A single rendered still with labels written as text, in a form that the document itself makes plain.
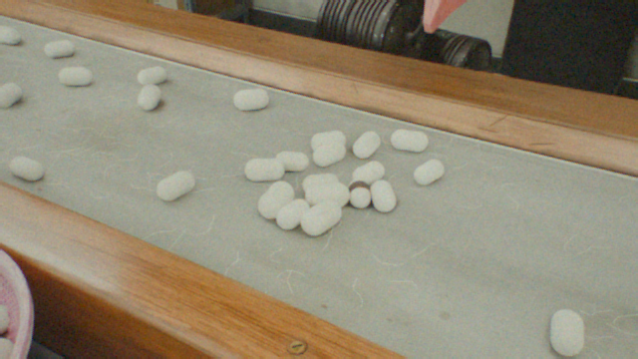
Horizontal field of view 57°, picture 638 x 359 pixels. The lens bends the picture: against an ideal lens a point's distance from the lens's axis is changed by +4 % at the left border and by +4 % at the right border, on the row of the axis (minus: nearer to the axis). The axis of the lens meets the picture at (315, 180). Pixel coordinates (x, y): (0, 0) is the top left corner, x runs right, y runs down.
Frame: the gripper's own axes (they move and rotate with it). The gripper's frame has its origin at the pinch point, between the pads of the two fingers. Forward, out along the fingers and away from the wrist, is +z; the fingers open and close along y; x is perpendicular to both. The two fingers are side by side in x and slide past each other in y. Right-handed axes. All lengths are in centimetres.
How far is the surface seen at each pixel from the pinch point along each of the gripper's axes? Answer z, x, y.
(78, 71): 11.9, 3.1, -38.7
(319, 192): 17.8, -1.3, -2.7
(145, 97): 12.8, 2.6, -27.7
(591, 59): -103, 171, 0
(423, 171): 12.0, 3.9, 3.1
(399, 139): 8.7, 6.7, -1.0
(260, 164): 16.8, -0.6, -9.4
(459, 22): -111, 172, -54
